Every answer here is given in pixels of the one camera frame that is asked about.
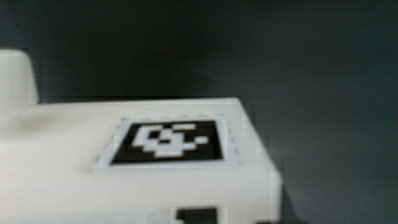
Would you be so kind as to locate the white drawer tray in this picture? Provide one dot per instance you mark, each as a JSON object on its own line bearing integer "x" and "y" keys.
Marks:
{"x": 143, "y": 162}

